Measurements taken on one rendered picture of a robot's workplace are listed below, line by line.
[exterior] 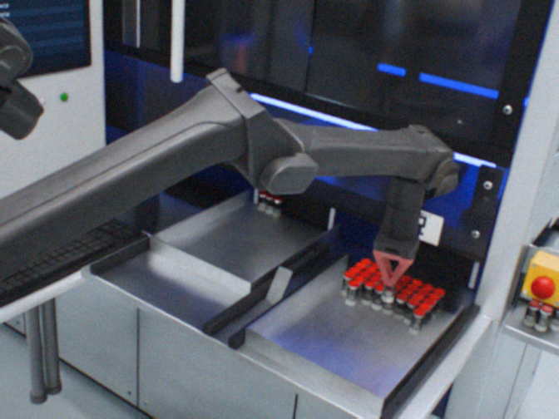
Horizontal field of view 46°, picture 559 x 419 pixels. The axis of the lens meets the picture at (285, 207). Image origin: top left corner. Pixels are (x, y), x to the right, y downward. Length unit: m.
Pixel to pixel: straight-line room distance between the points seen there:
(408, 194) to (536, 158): 0.25
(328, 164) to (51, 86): 0.89
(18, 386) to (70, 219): 1.86
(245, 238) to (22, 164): 0.52
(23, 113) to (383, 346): 0.70
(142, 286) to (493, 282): 0.66
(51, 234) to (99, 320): 1.51
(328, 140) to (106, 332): 1.44
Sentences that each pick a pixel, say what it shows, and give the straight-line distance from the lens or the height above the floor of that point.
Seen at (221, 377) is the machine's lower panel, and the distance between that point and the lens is 1.84.
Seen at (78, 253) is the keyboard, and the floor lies 0.83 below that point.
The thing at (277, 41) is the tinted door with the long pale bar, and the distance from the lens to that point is 1.39.
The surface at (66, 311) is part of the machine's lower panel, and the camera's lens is 2.24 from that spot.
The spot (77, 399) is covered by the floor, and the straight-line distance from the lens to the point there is 2.37.
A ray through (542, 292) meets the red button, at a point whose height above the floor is 0.99.
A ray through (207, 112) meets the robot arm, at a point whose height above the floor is 1.38.
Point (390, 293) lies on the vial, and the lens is 1.16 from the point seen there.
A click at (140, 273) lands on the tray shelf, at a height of 0.88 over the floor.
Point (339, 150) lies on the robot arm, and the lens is 0.81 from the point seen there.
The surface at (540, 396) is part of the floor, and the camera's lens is 2.69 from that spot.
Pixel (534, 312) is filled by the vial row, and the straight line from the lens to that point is 1.34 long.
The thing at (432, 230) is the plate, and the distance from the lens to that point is 1.30.
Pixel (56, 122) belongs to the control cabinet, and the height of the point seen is 1.05.
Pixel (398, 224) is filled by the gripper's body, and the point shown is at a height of 1.11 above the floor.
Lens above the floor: 1.58
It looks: 26 degrees down
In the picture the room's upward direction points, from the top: 6 degrees clockwise
